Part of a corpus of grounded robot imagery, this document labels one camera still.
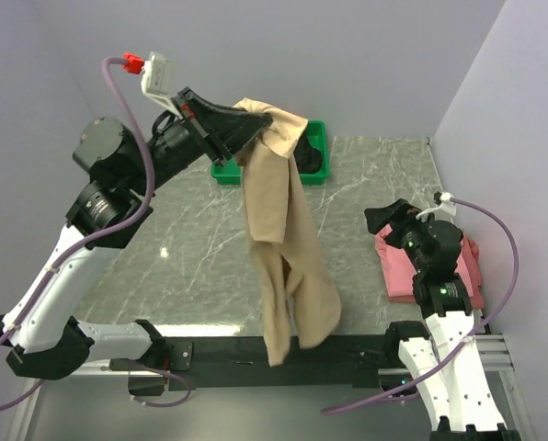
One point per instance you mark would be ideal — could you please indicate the black t shirt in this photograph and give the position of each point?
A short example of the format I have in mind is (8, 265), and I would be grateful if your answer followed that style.
(308, 159)

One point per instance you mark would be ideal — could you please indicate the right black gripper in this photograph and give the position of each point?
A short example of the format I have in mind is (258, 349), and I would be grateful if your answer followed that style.
(399, 215)

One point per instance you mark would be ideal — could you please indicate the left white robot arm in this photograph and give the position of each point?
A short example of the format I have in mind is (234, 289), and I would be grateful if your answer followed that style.
(44, 339)

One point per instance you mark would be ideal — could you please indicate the dark pink folded t shirt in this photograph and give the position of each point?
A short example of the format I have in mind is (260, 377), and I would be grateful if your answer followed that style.
(471, 271)

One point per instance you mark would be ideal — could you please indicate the beige t shirt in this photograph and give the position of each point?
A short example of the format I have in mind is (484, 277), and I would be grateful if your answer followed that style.
(298, 294)

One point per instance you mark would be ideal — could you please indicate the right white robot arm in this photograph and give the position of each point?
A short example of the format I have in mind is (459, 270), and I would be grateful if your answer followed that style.
(440, 352)

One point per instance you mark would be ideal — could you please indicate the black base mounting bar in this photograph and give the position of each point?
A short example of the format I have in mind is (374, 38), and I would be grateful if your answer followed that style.
(360, 361)

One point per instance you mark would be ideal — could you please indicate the green plastic bin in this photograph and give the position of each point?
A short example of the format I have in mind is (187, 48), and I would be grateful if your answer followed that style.
(230, 174)

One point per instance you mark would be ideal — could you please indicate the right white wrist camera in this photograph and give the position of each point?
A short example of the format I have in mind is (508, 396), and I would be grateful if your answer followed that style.
(444, 210)

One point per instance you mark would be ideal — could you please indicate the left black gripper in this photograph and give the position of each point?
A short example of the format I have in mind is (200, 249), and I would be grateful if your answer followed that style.
(230, 130)

